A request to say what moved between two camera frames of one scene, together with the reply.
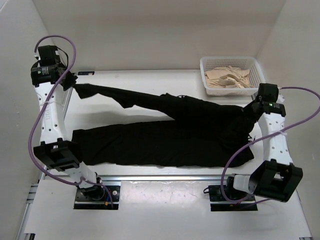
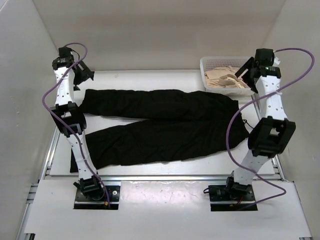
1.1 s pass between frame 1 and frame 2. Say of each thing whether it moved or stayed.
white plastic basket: stayed
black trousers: moved
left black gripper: moved
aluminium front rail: stayed
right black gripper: moved
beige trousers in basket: stayed
